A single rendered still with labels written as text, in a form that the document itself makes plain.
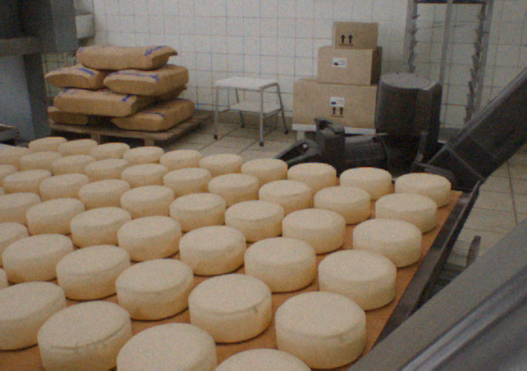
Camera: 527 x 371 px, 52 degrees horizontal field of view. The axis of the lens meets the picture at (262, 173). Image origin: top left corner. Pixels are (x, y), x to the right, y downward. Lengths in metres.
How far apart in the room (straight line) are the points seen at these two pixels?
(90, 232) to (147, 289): 0.12
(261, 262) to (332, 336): 0.09
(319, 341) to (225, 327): 0.06
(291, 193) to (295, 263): 0.14
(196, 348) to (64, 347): 0.07
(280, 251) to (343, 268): 0.05
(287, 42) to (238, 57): 0.45
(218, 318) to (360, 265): 0.10
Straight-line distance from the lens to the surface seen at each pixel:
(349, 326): 0.30
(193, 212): 0.47
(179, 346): 0.29
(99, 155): 0.70
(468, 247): 0.54
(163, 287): 0.35
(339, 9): 4.37
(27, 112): 1.13
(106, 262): 0.39
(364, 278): 0.35
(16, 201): 0.56
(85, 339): 0.31
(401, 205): 0.46
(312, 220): 0.43
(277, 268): 0.36
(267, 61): 4.57
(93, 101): 4.17
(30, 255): 0.43
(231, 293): 0.33
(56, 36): 1.02
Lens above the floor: 1.13
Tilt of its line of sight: 19 degrees down
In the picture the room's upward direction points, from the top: straight up
